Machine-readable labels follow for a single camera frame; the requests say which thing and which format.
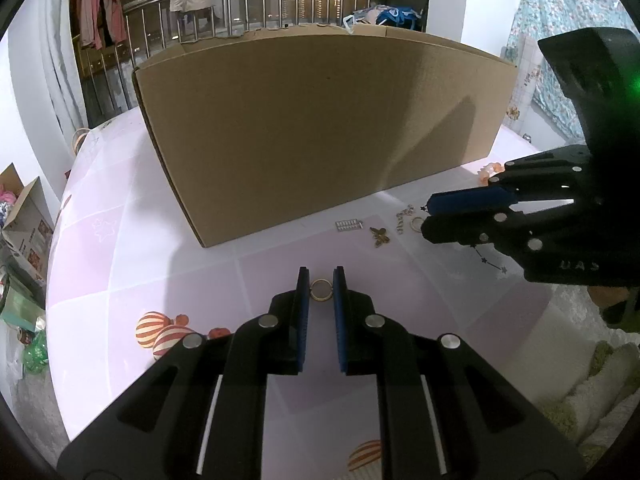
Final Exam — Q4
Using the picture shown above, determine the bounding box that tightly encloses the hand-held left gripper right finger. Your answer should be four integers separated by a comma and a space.
332, 266, 586, 480

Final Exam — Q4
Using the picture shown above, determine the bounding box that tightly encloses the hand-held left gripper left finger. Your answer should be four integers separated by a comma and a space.
56, 266, 313, 480

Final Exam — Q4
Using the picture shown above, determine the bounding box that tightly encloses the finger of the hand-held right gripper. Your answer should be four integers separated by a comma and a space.
421, 200, 601, 281
429, 145, 593, 216

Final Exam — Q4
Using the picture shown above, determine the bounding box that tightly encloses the brown cardboard box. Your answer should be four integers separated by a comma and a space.
131, 24, 517, 249

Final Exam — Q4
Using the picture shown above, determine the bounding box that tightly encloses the teal floral curtain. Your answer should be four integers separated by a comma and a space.
500, 0, 631, 136

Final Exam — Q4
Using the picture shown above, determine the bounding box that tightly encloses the blue bag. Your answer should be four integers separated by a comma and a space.
352, 4, 426, 33

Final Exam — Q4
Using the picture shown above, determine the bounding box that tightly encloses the fuzzy green white garment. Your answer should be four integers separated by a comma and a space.
547, 340, 640, 461

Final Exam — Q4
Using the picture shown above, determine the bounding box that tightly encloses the green plastic bottle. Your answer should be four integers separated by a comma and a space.
22, 327, 51, 376

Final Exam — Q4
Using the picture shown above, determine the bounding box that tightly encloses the green gift bag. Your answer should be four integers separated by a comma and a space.
0, 265, 46, 333

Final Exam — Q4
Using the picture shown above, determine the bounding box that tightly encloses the open printed cardboard box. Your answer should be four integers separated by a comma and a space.
0, 162, 56, 281

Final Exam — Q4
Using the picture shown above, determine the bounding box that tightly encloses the metal railing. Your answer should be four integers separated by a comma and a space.
75, 0, 431, 126

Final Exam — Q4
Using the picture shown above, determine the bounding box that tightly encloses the white curtain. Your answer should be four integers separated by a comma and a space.
7, 0, 91, 131

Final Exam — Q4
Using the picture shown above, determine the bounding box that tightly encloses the dark pink hanging garment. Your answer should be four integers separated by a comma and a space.
80, 0, 128, 51

